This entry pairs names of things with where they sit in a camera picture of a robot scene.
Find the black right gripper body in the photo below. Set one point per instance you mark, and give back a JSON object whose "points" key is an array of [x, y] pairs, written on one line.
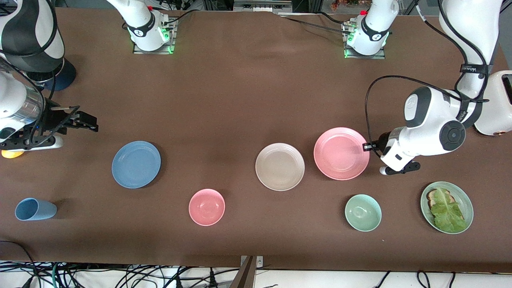
{"points": [[51, 118]]}

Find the pink shallow plate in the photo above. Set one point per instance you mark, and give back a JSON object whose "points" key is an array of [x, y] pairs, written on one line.
{"points": [[341, 154]]}

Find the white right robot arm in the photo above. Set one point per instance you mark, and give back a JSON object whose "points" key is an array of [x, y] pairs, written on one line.
{"points": [[24, 28]]}

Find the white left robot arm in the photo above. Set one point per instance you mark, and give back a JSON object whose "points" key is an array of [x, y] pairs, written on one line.
{"points": [[432, 120]]}

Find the dark blue lidded pot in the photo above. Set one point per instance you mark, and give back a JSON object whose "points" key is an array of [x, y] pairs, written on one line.
{"points": [[64, 78]]}

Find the yellow lemon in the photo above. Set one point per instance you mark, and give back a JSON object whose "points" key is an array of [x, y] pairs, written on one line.
{"points": [[12, 154]]}

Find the toasted bread slice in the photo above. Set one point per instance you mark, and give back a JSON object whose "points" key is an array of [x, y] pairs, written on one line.
{"points": [[432, 196]]}

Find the blue shallow plate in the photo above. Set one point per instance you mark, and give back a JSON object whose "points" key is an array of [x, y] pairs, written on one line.
{"points": [[136, 164]]}

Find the small green bowl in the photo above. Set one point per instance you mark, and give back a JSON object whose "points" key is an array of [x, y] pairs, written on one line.
{"points": [[363, 212]]}

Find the green lettuce leaf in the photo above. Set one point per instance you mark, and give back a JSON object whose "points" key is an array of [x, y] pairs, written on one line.
{"points": [[448, 214]]}

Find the green plate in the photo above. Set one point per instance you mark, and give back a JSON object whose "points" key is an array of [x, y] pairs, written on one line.
{"points": [[467, 204]]}

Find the light blue cup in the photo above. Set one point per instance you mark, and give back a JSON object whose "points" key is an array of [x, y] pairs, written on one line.
{"points": [[36, 209]]}

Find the beige shallow plate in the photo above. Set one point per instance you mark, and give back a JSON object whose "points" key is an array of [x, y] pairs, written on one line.
{"points": [[280, 166]]}

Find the white toaster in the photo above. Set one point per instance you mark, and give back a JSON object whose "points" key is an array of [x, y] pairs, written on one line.
{"points": [[498, 112]]}

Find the small pink bowl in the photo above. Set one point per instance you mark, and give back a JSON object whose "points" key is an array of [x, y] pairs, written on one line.
{"points": [[206, 207]]}

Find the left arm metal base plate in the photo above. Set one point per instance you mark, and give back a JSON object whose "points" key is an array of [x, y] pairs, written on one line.
{"points": [[380, 55]]}

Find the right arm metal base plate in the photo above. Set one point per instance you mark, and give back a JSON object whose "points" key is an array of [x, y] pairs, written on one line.
{"points": [[170, 40]]}

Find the metal table bracket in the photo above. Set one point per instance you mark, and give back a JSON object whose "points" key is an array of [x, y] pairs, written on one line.
{"points": [[260, 262]]}

